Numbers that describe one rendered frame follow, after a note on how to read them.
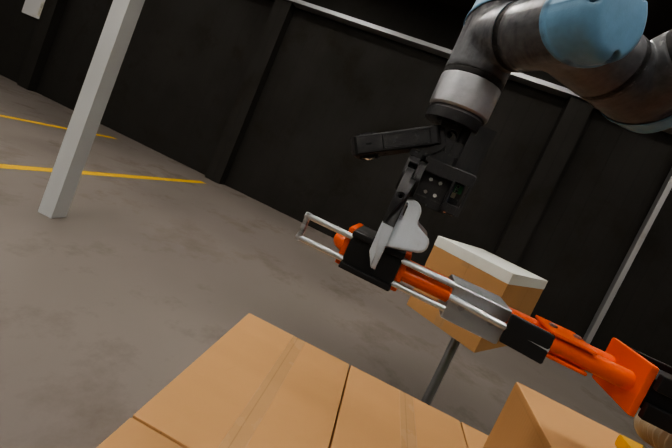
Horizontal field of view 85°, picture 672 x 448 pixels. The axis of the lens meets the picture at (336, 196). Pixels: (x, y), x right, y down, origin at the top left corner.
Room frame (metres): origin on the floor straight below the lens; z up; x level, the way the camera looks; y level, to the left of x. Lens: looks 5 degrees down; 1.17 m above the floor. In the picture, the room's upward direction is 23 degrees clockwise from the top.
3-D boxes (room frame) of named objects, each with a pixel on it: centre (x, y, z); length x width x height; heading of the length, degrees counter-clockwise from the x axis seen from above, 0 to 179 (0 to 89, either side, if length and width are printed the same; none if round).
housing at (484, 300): (0.45, -0.21, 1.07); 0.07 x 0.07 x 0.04; 78
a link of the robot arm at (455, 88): (0.47, -0.10, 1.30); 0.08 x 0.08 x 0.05
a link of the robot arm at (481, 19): (0.47, -0.10, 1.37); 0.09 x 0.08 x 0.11; 23
